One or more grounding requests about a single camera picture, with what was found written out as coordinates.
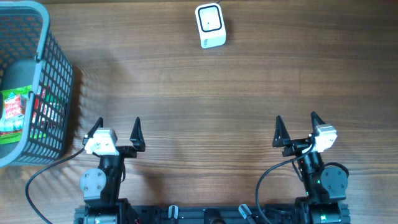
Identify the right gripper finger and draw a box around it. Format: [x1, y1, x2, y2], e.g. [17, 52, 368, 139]
[310, 111, 325, 128]
[272, 115, 291, 147]

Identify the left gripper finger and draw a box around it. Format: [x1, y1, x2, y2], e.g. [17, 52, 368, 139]
[130, 117, 146, 152]
[85, 117, 103, 139]

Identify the green gummy candy bag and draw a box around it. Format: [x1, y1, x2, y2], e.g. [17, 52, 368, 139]
[1, 85, 32, 145]

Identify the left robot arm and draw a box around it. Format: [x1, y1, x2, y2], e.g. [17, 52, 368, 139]
[74, 118, 146, 224]

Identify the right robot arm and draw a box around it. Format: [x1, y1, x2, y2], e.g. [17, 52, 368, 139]
[272, 111, 351, 224]

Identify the white barcode scanner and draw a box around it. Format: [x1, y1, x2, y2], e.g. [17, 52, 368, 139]
[195, 2, 226, 49]

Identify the grey plastic shopping basket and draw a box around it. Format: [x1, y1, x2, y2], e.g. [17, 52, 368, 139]
[1, 1, 75, 167]

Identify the right black camera cable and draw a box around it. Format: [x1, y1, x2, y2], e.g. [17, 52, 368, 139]
[255, 136, 316, 224]

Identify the black camera cable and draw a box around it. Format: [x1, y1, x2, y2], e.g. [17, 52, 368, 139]
[24, 146, 86, 224]
[255, 136, 316, 224]

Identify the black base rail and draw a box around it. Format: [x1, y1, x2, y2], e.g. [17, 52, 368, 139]
[73, 203, 351, 224]

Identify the left black camera cable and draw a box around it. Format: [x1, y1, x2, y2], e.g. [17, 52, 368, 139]
[24, 146, 86, 224]

